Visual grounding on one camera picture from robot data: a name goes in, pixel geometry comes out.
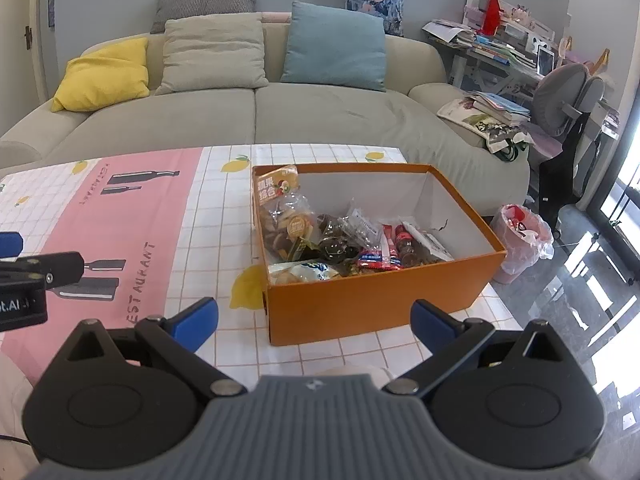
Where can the pink pillow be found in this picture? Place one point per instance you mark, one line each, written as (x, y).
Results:
(275, 17)

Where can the cluttered desk with books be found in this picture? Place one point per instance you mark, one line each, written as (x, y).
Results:
(505, 42)

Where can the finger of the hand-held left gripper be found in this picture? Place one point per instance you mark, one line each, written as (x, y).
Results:
(11, 243)
(60, 267)

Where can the blue pillow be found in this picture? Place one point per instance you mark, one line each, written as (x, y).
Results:
(332, 45)

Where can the beige pillow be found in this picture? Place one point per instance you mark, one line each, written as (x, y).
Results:
(212, 52)

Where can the white door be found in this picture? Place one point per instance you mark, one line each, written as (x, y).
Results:
(20, 60)

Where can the cola bottle candy packet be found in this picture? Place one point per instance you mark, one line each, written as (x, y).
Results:
(406, 245)

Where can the figure print pillow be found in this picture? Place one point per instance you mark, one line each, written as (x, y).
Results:
(375, 0)

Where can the white label snack packet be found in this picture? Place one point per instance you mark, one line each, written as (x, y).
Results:
(435, 247)

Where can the beige sofa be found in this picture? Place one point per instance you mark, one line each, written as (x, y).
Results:
(325, 120)

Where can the red paper bag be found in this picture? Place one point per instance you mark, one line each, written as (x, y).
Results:
(492, 15)

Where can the trash bin with pink bag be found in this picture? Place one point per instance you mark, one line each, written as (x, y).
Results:
(520, 245)

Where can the stack of books on sofa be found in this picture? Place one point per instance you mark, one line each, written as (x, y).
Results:
(495, 110)

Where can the grey office chair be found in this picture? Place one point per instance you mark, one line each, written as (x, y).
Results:
(560, 100)

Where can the blue white small snack packet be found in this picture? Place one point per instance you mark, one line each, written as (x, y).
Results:
(365, 227)

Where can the white tablet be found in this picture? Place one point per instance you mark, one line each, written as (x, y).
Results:
(545, 60)

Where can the grey pillow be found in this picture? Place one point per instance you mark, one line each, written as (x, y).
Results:
(200, 2)

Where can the yellow pillow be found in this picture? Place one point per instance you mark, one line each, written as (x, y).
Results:
(100, 77)

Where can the orange dried fruit packet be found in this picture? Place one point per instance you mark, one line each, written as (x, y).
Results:
(280, 190)

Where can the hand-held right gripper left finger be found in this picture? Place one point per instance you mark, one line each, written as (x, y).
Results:
(197, 322)

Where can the red snack packet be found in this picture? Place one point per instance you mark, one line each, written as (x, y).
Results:
(377, 258)

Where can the dark green snack packet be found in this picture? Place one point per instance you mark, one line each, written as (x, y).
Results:
(332, 245)

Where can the white desk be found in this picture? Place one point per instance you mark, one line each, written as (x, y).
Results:
(462, 67)

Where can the orange cardboard box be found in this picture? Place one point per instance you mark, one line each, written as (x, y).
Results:
(375, 305)

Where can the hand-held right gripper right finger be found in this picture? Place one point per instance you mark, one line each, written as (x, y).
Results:
(430, 322)

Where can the yellow chips packet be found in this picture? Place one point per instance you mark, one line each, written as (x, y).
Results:
(305, 272)

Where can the white green tote bag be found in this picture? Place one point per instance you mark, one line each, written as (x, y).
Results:
(507, 145)

